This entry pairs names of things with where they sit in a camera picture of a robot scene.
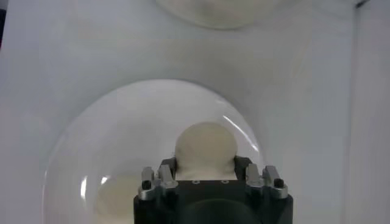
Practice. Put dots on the cream electric cooking pot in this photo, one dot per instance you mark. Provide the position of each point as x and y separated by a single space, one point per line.
219 12

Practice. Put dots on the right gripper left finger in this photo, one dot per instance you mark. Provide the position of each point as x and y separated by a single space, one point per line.
166 179

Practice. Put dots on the white steamed baozi bun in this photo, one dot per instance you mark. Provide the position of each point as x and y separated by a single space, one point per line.
205 146
119 201

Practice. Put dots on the white round plate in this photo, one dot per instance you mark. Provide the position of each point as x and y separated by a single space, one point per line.
128 121

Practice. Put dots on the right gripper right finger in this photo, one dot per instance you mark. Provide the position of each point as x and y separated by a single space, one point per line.
256 179

